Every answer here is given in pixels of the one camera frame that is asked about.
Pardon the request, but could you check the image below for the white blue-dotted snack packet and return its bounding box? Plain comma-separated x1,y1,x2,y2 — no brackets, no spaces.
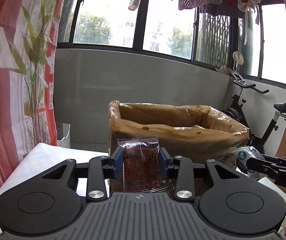
228,146,265,181

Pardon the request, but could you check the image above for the dark red jerky packet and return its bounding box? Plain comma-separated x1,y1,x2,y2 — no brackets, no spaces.
118,137,174,193

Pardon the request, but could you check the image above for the large cardboard box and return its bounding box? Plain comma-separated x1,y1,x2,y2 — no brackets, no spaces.
107,100,250,198

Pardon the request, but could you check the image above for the white trash bin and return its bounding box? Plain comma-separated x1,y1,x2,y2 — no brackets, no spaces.
56,122,71,148

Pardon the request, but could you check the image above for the exercise bike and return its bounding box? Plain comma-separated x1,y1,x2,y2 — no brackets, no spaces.
221,67,286,156

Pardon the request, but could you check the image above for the patterned pink curtain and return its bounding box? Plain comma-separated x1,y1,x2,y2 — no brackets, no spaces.
0,0,64,188

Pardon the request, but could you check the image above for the window with black frame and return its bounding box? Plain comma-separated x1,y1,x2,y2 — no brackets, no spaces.
58,0,286,87

